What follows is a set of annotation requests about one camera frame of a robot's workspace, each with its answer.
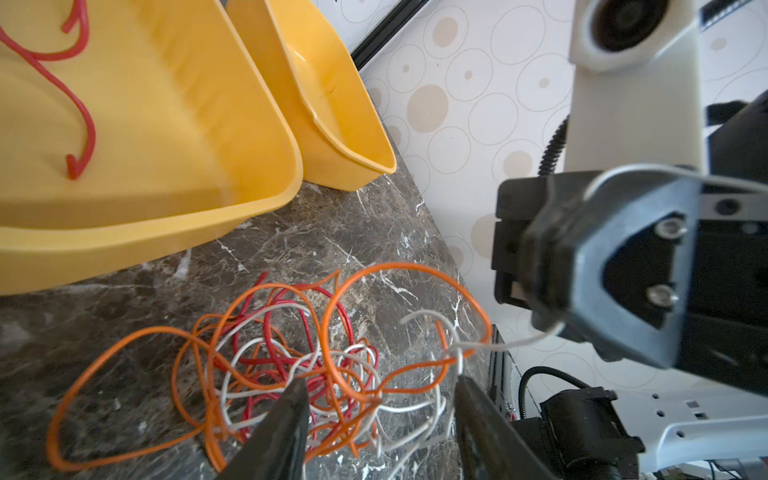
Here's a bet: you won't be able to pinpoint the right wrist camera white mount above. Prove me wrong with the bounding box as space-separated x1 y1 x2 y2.
564 1 709 173

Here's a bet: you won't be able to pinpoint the right yellow plastic bin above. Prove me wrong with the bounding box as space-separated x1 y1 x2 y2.
225 0 397 191

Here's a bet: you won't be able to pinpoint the red cable in bin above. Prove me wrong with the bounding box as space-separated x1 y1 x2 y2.
0 0 97 181

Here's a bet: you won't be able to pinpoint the white cable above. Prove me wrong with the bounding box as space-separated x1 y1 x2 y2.
206 164 768 480

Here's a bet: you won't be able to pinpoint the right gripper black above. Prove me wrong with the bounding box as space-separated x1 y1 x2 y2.
492 96 767 395

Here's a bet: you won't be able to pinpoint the orange cable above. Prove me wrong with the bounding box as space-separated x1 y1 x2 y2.
46 262 494 474

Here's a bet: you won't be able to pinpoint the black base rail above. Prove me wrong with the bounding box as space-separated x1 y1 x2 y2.
351 0 429 71

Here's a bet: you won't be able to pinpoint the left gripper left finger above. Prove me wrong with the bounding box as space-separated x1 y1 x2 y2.
216 379 310 480

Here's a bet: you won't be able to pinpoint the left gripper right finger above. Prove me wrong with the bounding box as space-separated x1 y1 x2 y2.
454 375 555 480

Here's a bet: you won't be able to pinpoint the red cable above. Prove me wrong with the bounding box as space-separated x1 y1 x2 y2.
0 0 97 181
224 272 379 445

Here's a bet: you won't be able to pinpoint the middle yellow plastic bin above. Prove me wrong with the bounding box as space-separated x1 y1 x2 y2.
1 1 303 295

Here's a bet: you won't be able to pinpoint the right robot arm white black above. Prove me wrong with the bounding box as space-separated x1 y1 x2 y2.
457 96 767 479

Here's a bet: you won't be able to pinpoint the yellow plastic bin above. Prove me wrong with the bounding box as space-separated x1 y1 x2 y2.
225 0 397 191
1 1 303 295

